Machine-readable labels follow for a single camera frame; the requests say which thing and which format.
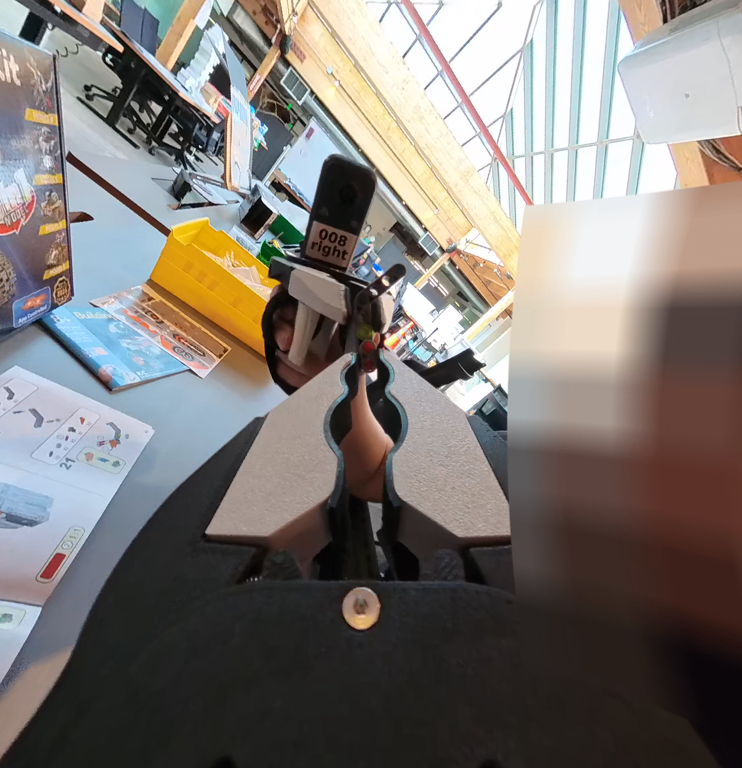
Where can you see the black toy beam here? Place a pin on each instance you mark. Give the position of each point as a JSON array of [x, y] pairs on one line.
[[374, 360]]

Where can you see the person's right forearm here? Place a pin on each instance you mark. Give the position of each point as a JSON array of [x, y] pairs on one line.
[[365, 456]]

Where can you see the white whiteboard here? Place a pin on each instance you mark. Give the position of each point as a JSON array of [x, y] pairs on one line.
[[305, 159]]

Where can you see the red ceiling pipe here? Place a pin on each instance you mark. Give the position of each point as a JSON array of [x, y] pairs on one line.
[[467, 102]]

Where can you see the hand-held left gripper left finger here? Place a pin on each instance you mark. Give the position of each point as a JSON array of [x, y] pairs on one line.
[[275, 474]]

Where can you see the white instruction manual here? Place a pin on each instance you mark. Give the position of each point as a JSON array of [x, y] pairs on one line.
[[47, 480]]

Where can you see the grey desk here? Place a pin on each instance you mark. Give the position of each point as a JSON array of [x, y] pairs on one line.
[[197, 408]]

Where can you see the yellow plastic bin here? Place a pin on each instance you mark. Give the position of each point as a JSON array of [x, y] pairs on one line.
[[197, 276]]

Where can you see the clear plastic bag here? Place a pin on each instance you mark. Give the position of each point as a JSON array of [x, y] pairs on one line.
[[236, 267]]

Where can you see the wooden top office desk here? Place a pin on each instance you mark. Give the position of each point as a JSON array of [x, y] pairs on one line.
[[143, 72]]

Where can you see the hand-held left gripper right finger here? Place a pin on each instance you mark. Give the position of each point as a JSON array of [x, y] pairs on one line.
[[449, 474]]

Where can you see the blue booklet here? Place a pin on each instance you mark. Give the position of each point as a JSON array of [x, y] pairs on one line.
[[101, 351]]

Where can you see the printed sticker sheet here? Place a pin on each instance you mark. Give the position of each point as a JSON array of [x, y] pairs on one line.
[[167, 330]]

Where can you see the white wall speaker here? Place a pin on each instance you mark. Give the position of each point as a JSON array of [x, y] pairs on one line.
[[689, 78]]

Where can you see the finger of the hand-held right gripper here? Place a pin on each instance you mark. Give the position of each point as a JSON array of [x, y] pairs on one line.
[[377, 312], [320, 294]]

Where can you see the blue building kit box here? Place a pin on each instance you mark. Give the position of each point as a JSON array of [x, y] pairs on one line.
[[23, 180]]

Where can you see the black open box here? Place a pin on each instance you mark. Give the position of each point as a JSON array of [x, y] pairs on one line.
[[260, 216]]

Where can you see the green bin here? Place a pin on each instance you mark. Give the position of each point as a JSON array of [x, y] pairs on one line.
[[285, 231]]

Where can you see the person's right hand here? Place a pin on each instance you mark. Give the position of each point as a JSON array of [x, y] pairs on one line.
[[282, 336]]

